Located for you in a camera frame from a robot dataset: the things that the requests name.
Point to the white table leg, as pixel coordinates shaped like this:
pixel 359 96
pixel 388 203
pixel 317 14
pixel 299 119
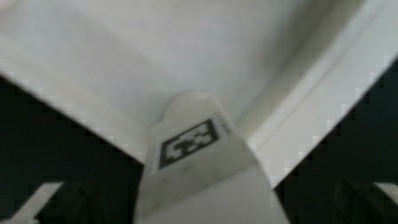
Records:
pixel 205 185

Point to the white square tabletop tray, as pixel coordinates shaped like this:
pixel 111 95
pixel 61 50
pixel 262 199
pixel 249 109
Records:
pixel 285 56

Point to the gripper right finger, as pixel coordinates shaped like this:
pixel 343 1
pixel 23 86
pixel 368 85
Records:
pixel 365 203

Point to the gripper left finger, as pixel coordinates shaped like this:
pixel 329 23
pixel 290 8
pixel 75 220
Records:
pixel 32 206

